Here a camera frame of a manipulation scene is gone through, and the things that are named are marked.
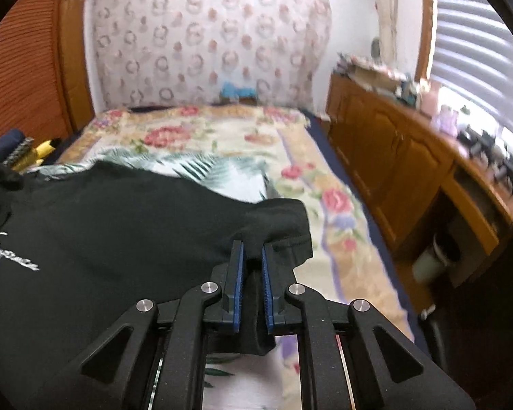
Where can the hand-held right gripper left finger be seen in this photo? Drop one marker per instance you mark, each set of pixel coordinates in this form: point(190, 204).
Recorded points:
point(238, 290)

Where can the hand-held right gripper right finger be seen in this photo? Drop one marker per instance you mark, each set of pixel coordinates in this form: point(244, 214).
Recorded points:
point(266, 294)

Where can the black t-shirt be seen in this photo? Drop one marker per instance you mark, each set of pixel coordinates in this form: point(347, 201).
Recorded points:
point(111, 243)

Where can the white leaf-print cloth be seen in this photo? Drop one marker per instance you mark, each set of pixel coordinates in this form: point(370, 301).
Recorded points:
point(205, 171)

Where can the navy bed sheet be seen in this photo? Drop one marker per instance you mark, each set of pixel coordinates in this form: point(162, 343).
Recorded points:
point(370, 222)

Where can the floral blanket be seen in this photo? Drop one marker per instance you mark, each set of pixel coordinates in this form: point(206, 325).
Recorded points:
point(308, 171)

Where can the grey cylindrical flask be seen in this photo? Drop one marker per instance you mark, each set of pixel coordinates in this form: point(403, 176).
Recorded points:
point(431, 262)

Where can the black chair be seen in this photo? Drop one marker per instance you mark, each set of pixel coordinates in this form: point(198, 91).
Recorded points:
point(436, 337)

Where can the wooden desk cabinet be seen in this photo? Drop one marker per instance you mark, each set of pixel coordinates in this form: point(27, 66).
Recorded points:
point(393, 145)

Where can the small blue object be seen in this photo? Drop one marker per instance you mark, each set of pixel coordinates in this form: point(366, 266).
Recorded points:
point(237, 92)

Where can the folded yellow garment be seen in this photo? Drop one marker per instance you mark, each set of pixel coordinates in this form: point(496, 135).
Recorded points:
point(45, 149)

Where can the pink desk item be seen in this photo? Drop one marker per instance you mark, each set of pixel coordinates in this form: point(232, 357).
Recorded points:
point(448, 119)

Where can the patterned beige curtain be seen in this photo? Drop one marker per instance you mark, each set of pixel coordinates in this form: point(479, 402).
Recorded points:
point(209, 34)

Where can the black desk clutter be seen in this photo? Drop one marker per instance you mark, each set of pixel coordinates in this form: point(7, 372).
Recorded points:
point(491, 149)

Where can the wooden wardrobe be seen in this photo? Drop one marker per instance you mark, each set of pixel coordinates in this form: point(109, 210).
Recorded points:
point(21, 72)

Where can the white window blinds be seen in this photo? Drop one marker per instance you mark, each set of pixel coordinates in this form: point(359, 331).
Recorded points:
point(470, 30)

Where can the dark round wall object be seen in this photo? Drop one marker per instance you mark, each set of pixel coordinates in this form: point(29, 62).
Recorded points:
point(375, 48)

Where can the beige wall pipe cover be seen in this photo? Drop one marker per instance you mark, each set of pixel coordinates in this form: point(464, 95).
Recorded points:
point(388, 13)

